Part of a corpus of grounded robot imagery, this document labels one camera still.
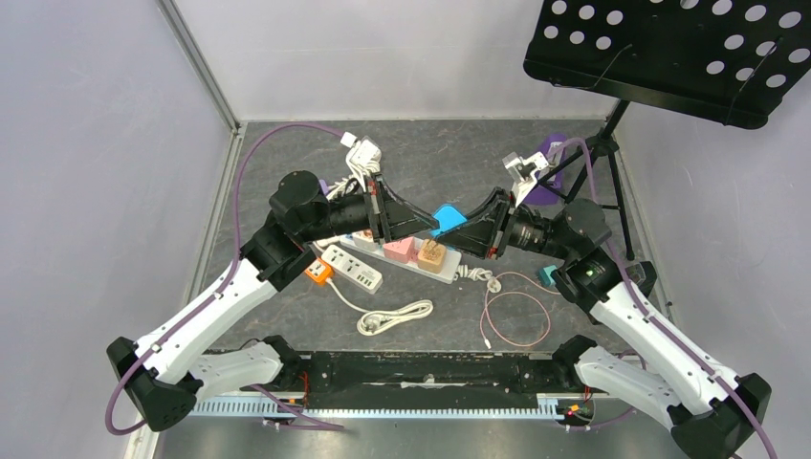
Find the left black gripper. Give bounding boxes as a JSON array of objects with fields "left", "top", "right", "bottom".
[{"left": 300, "top": 173, "right": 439, "bottom": 246}]

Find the pink cube socket adapter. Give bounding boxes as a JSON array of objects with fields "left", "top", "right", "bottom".
[{"left": 383, "top": 236, "right": 415, "bottom": 264}]

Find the blue plug adapter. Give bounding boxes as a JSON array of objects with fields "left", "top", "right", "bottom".
[{"left": 430, "top": 203, "right": 468, "bottom": 237}]

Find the white tiger cube adapter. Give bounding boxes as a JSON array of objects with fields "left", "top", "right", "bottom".
[{"left": 352, "top": 229, "right": 381, "bottom": 251}]

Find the long white colourful power strip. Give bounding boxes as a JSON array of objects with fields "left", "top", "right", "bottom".
[{"left": 339, "top": 232, "right": 462, "bottom": 284}]

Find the tan cube socket adapter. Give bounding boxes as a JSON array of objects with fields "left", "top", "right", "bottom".
[{"left": 417, "top": 239, "right": 448, "bottom": 274}]

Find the pink charging cable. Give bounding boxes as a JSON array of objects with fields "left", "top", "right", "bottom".
[{"left": 479, "top": 271, "right": 565, "bottom": 350}]

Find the teal small adapter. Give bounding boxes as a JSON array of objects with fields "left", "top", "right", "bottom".
[{"left": 537, "top": 265, "right": 557, "bottom": 288}]

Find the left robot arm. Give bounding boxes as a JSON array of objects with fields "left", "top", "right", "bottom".
[{"left": 104, "top": 170, "right": 439, "bottom": 435}]

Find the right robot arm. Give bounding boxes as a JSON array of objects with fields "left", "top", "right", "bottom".
[{"left": 438, "top": 188, "right": 777, "bottom": 458}]

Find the small white power strip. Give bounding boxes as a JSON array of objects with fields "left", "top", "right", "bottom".
[{"left": 321, "top": 245, "right": 384, "bottom": 295}]

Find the purple metronome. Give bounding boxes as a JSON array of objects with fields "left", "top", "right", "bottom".
[{"left": 524, "top": 133, "right": 567, "bottom": 207}]

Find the orange power strip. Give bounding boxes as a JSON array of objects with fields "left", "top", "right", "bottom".
[{"left": 304, "top": 257, "right": 334, "bottom": 286}]

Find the black music stand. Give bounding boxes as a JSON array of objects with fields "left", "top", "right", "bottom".
[{"left": 522, "top": 0, "right": 811, "bottom": 262}]

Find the long strip white cable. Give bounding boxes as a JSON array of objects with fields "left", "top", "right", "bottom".
[{"left": 454, "top": 264, "right": 504, "bottom": 295}]

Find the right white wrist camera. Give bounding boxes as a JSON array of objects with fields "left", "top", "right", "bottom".
[{"left": 502, "top": 151, "right": 549, "bottom": 207}]

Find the small strip white cable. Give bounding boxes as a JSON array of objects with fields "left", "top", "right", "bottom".
[{"left": 326, "top": 278, "right": 436, "bottom": 337}]

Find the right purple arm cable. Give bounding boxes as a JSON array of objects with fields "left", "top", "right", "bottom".
[{"left": 549, "top": 138, "right": 778, "bottom": 459}]

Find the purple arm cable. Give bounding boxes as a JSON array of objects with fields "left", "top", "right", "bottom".
[
  {"left": 549, "top": 138, "right": 778, "bottom": 459},
  {"left": 104, "top": 123, "right": 356, "bottom": 437}
]

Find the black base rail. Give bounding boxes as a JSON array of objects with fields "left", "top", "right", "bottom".
[{"left": 261, "top": 335, "right": 589, "bottom": 410}]

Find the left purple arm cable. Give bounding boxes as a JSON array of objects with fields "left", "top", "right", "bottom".
[{"left": 104, "top": 123, "right": 356, "bottom": 437}]

